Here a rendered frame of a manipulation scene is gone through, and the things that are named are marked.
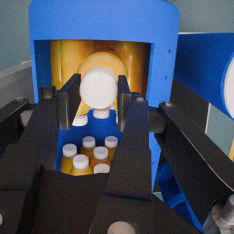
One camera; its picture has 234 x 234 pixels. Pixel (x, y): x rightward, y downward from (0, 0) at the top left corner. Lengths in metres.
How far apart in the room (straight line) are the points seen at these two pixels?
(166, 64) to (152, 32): 0.06
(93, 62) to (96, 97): 0.04
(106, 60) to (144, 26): 0.08
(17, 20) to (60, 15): 1.40
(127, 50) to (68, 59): 0.11
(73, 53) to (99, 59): 0.14
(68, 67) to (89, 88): 0.18
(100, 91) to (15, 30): 1.51
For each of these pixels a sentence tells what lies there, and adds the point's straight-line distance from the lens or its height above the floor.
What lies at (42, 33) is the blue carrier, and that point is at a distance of 0.29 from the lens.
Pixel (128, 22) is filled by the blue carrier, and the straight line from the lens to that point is 0.25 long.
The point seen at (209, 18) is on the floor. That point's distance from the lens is 1.68.
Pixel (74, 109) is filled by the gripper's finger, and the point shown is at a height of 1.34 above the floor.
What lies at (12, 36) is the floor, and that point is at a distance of 1.68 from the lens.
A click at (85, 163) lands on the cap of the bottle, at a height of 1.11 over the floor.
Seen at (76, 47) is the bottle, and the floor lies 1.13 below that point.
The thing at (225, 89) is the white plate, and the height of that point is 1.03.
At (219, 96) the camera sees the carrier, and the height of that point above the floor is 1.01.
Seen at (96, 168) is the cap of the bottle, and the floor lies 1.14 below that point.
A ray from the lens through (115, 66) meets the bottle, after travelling 0.21.
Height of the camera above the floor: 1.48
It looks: 66 degrees down
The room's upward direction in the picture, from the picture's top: 177 degrees clockwise
